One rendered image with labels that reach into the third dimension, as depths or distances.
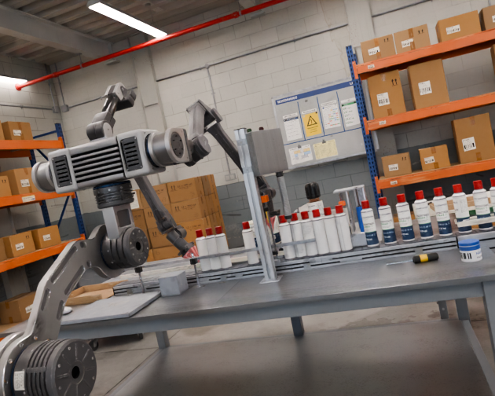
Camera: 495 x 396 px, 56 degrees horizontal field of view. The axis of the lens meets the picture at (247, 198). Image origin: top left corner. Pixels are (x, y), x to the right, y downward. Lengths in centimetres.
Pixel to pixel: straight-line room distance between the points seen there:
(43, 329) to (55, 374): 21
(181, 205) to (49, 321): 417
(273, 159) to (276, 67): 476
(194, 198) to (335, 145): 207
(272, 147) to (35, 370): 124
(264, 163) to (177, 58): 541
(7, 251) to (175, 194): 202
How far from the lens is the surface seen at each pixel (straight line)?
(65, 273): 159
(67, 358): 137
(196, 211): 552
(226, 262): 224
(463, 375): 243
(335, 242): 210
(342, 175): 650
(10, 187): 626
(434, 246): 207
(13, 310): 605
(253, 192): 199
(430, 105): 570
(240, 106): 682
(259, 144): 198
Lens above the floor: 131
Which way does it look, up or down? 3 degrees down
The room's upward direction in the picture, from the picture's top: 12 degrees counter-clockwise
